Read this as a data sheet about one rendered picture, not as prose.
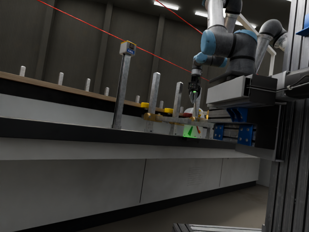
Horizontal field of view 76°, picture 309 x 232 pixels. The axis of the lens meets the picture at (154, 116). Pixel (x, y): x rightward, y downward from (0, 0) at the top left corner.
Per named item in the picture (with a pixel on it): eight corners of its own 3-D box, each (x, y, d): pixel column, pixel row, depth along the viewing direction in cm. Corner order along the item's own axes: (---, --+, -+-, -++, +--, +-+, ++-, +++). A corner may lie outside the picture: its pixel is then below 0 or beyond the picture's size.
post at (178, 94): (174, 144, 152) (183, 82, 154) (171, 143, 149) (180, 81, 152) (171, 143, 154) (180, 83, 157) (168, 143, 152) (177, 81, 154)
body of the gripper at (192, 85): (186, 89, 149) (189, 73, 150) (190, 92, 157) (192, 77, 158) (197, 89, 146) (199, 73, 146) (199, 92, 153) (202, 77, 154)
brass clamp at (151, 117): (162, 122, 139) (163, 115, 140) (148, 120, 130) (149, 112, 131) (156, 121, 144) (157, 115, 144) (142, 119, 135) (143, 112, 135)
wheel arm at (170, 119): (191, 125, 117) (191, 118, 117) (187, 124, 115) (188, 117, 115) (144, 119, 149) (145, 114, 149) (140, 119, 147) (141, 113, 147)
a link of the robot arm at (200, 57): (213, 52, 138) (209, 57, 149) (197, 50, 138) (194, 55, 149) (212, 63, 137) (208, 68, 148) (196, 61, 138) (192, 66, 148)
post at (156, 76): (150, 142, 135) (160, 72, 137) (146, 142, 133) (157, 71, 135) (147, 141, 137) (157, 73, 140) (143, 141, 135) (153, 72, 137)
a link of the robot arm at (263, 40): (282, 12, 120) (249, 89, 127) (284, 20, 128) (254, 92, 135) (262, 12, 128) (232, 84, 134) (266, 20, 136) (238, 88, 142)
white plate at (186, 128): (201, 138, 174) (203, 127, 174) (183, 136, 156) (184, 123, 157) (201, 138, 174) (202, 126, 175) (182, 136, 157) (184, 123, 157)
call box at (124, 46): (134, 57, 120) (136, 44, 120) (125, 53, 115) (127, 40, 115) (128, 59, 125) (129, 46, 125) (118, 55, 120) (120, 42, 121)
